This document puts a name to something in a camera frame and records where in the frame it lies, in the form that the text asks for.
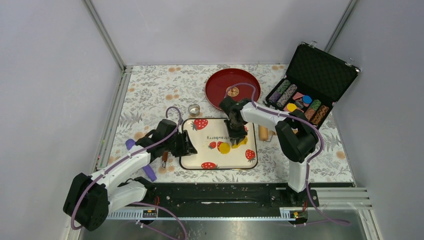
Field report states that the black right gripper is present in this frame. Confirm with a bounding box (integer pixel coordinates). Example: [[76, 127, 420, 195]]
[[224, 117, 248, 145]]

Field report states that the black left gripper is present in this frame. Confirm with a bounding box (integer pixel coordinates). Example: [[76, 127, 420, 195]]
[[164, 130, 197, 157]]

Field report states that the yellow dough piece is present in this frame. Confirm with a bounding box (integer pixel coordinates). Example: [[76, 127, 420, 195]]
[[231, 136, 248, 149]]

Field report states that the metal scraper wooden handle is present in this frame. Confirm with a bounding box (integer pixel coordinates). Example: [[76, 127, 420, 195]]
[[161, 151, 169, 169]]

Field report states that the round yellow dough wrapper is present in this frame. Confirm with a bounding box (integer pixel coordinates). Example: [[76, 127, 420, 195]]
[[217, 141, 232, 155]]

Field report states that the wooden dough roller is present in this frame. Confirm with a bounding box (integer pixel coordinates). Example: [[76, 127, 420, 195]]
[[258, 125, 275, 142]]

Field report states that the strawberry print rectangular tray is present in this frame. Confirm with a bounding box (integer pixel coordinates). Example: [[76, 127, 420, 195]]
[[180, 118, 258, 170]]

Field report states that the clear tape roll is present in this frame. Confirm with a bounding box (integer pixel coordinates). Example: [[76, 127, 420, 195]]
[[188, 103, 201, 117]]

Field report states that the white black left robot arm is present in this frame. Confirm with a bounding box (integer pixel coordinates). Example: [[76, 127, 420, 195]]
[[63, 119, 197, 231]]

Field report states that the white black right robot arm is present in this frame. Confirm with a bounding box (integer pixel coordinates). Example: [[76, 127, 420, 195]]
[[219, 96, 319, 206]]

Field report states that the floral tablecloth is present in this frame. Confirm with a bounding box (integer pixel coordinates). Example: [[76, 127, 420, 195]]
[[103, 64, 354, 183]]

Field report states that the purple cylindrical tool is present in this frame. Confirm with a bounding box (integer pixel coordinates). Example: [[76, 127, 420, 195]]
[[125, 139, 157, 182]]

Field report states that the round red lacquer tray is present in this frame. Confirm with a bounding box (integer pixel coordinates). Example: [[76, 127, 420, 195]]
[[205, 68, 261, 110]]

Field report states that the yellow poker chip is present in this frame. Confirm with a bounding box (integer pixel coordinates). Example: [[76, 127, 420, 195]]
[[286, 103, 298, 112]]

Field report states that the blue poker chip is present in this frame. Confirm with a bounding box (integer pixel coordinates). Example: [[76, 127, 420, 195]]
[[302, 95, 313, 105]]

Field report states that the black poker chip case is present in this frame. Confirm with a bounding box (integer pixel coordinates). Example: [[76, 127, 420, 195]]
[[264, 42, 361, 128]]

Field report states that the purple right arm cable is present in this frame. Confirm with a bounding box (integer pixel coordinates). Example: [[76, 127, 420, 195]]
[[224, 82, 352, 228]]

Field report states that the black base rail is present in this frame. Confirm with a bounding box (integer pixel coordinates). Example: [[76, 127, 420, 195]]
[[141, 183, 320, 218]]

